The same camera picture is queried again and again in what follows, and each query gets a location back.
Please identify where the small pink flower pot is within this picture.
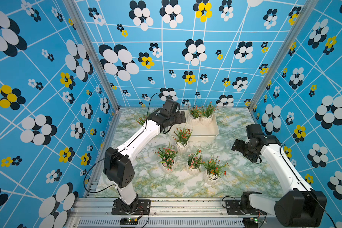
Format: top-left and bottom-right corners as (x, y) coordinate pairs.
(189, 105), (200, 126)

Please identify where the orange flower pot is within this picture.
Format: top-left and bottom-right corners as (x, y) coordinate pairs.
(200, 102), (216, 125)

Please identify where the red flower pot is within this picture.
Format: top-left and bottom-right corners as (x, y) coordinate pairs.
(174, 127), (192, 153)
(203, 156), (230, 184)

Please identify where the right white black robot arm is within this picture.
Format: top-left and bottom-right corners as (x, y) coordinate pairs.
(232, 135), (327, 228)

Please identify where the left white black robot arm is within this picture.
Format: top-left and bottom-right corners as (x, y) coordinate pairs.
(103, 108), (186, 213)

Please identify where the cream plastic storage box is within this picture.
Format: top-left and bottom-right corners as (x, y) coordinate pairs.
(168, 110), (219, 142)

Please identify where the right green circuit board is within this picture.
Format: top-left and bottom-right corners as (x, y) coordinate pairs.
(243, 218), (259, 228)

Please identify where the green circuit board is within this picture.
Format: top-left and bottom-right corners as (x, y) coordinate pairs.
(243, 218), (259, 228)
(120, 218), (139, 226)

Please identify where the left green circuit board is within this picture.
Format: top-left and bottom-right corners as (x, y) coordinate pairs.
(120, 218), (139, 226)

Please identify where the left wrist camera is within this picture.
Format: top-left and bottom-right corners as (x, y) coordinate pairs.
(162, 99), (180, 114)

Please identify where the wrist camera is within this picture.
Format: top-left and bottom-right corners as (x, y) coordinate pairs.
(162, 99), (180, 114)
(246, 123), (264, 139)

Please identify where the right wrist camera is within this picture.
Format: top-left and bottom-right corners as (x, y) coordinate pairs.
(246, 123), (264, 139)

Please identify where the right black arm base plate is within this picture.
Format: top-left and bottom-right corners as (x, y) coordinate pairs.
(222, 198), (266, 217)

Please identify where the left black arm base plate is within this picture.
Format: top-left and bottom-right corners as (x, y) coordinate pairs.
(112, 199), (151, 215)

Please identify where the aluminium front rail frame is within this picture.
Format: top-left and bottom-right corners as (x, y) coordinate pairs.
(65, 197), (282, 228)

